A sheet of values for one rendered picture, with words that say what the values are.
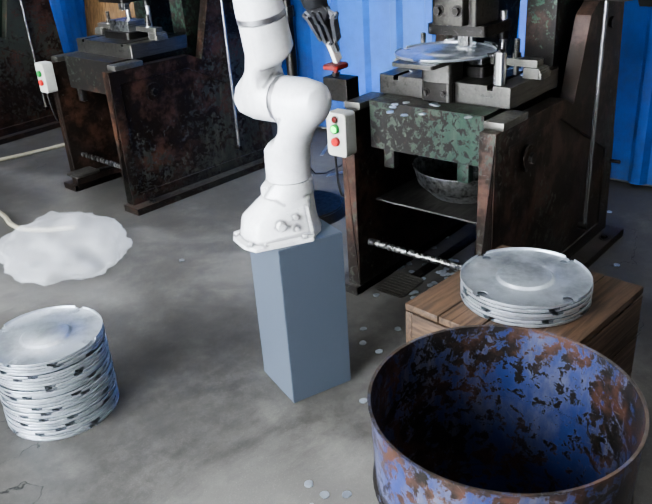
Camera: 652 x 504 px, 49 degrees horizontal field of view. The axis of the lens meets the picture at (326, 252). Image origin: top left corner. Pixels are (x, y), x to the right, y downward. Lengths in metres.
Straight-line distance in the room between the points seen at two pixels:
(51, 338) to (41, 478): 0.34
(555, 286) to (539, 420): 0.36
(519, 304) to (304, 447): 0.63
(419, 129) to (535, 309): 0.78
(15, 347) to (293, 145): 0.88
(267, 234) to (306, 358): 0.36
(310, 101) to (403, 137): 0.62
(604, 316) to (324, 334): 0.69
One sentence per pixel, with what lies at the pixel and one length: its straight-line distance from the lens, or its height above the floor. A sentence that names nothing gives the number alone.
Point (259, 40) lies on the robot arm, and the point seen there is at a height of 0.93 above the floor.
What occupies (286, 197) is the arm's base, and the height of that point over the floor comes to 0.56.
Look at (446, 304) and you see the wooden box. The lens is 1.66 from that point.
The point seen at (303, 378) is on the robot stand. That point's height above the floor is 0.07.
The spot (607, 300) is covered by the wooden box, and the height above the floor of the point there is 0.35.
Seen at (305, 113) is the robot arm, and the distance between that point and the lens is 1.63.
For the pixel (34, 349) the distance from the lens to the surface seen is 1.96.
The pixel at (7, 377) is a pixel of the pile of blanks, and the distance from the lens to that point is 1.95.
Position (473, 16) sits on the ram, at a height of 0.88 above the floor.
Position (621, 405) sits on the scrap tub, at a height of 0.42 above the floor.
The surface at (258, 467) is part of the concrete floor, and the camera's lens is 1.78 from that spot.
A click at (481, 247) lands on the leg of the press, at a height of 0.29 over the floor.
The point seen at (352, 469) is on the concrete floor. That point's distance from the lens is 1.75.
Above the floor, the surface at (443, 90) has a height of 0.69.
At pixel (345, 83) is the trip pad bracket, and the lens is 2.25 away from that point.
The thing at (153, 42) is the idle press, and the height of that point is 0.70.
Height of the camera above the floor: 1.18
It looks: 26 degrees down
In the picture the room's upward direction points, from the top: 4 degrees counter-clockwise
